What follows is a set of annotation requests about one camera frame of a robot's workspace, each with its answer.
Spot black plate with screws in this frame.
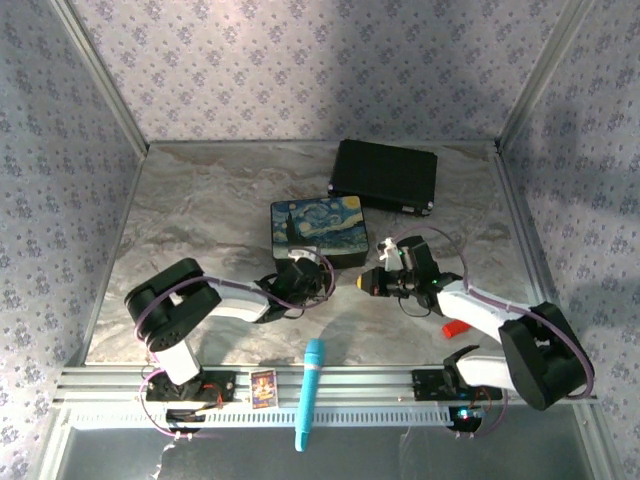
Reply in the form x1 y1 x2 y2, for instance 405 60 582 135
327 138 440 220

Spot blue microphone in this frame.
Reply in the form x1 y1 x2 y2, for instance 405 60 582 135
293 338 327 453

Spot small colourful card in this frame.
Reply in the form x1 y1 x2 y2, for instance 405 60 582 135
249 368 278 411

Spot circuit board with LED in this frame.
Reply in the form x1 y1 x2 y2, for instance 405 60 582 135
447 404 489 432

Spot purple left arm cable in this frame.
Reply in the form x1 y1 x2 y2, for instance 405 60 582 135
133 247 335 351

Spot aluminium frame rail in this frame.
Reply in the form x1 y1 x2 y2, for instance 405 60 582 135
53 364 599 404

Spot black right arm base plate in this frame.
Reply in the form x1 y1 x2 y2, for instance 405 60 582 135
410 368 504 402

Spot white slotted cable duct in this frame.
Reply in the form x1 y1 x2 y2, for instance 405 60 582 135
69 404 506 429

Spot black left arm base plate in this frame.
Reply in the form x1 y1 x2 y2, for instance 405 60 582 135
143 369 238 405

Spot aluminium corner post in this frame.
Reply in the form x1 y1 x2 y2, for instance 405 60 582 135
49 0 150 155
497 0 589 151

